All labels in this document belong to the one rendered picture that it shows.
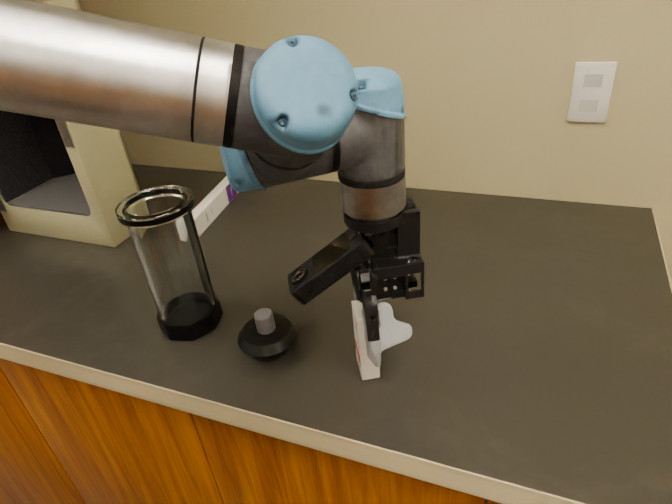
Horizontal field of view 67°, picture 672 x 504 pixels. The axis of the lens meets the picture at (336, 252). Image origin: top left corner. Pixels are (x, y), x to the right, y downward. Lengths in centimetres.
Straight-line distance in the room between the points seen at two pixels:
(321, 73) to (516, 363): 53
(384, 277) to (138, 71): 36
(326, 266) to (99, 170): 65
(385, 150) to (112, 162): 74
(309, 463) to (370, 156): 47
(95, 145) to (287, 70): 81
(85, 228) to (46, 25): 85
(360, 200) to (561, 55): 66
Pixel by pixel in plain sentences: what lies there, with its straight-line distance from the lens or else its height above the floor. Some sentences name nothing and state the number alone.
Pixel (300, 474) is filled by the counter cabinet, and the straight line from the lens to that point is 85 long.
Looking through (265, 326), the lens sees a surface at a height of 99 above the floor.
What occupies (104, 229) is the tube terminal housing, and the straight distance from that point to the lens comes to 117.
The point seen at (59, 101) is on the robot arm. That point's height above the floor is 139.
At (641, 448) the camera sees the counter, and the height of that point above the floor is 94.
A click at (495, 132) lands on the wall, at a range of 117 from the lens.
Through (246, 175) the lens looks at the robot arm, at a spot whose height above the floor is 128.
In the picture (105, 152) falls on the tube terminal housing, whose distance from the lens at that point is 115.
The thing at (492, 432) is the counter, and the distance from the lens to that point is 68.
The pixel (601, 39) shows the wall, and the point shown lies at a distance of 112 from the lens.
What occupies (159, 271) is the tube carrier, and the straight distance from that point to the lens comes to 78.
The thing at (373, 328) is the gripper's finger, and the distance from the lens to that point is 62.
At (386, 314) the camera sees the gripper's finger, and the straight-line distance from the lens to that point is 64.
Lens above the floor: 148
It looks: 33 degrees down
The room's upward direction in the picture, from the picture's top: 6 degrees counter-clockwise
